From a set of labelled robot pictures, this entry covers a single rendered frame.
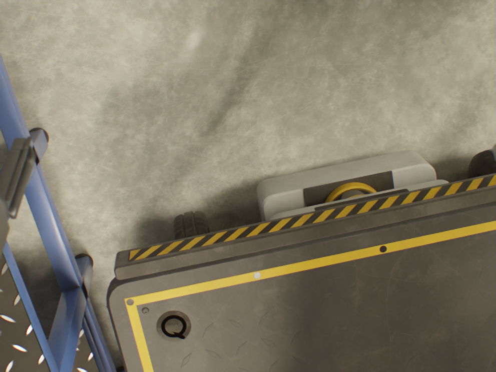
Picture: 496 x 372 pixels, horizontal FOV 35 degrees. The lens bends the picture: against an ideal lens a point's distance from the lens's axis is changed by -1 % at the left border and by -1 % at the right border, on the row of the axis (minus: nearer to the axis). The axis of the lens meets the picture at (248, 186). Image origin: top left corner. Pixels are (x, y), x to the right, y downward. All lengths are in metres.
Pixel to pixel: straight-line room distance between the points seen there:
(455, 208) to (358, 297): 0.17
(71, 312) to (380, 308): 0.42
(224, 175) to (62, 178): 0.26
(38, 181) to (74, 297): 0.18
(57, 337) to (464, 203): 0.55
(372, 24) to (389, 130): 0.17
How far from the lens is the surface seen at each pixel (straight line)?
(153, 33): 1.23
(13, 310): 0.93
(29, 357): 0.96
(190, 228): 1.17
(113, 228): 1.31
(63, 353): 1.04
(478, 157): 1.28
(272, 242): 0.97
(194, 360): 1.04
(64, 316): 1.14
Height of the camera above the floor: 1.21
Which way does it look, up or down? 71 degrees down
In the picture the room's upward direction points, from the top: 164 degrees clockwise
